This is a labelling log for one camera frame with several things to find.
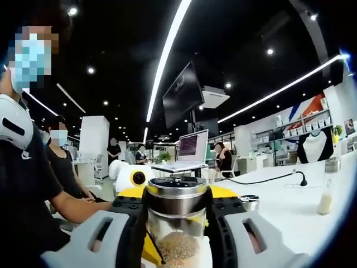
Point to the small green background plant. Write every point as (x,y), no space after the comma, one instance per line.
(165,157)

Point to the large black hanging monitor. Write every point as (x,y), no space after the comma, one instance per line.
(181,97)

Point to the silver laptop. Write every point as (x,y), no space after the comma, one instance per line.
(192,145)

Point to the seasoning bottle beige powder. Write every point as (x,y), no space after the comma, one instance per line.
(249,203)

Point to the ceiling air conditioner unit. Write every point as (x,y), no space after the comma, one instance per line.
(214,97)

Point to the shelf with white boxes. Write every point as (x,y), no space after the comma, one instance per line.
(306,125)

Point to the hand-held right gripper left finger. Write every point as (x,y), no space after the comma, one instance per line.
(81,245)

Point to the white chest-worn device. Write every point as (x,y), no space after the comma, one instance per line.
(14,125)

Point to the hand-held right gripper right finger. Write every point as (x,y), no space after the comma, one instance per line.
(270,245)

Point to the laptop stand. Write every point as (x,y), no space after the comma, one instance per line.
(198,171)

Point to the white ceiling light strip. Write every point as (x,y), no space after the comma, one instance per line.
(164,61)
(279,90)

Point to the person in black shirt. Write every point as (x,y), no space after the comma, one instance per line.
(25,190)

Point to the small plant yellow pot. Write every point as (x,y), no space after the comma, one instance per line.
(337,132)

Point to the small black hanging monitor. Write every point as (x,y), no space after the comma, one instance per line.
(207,127)

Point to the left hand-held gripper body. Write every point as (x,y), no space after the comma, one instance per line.
(122,176)

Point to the seasoning bottle brown granules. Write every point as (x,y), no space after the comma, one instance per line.
(177,201)

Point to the seasoning bottle cream powder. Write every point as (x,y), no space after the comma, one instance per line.
(326,203)

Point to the framed picture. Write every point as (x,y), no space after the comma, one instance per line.
(349,128)

